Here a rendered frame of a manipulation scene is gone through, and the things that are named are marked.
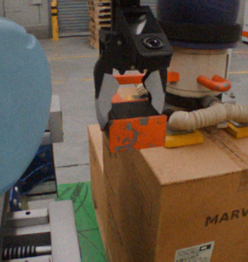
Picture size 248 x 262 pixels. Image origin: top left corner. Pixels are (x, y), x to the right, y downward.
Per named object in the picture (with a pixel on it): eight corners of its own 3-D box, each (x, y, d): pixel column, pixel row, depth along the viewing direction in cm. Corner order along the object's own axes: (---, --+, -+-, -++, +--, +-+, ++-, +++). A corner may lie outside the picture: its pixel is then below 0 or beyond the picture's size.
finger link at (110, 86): (98, 118, 52) (116, 67, 49) (105, 132, 47) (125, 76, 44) (81, 114, 51) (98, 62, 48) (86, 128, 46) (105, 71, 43)
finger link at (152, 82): (161, 106, 54) (145, 59, 50) (174, 119, 49) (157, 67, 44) (145, 113, 54) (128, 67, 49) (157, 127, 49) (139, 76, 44)
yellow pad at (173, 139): (203, 144, 69) (206, 124, 67) (163, 149, 67) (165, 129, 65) (154, 97, 99) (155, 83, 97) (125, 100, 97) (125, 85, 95)
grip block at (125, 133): (165, 147, 46) (167, 116, 44) (110, 153, 44) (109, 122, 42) (148, 125, 53) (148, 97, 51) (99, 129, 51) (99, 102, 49)
